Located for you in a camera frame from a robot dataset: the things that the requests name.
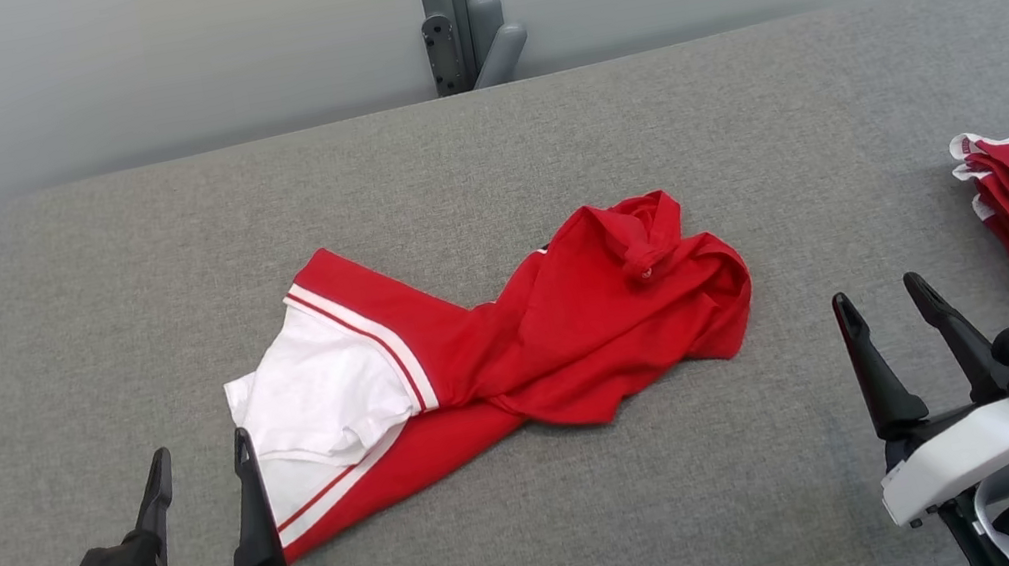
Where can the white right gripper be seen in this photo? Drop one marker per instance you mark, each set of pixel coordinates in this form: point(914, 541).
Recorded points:
point(967, 453)

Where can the red shirt white trim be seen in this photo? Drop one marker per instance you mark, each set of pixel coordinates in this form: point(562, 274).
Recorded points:
point(573, 333)

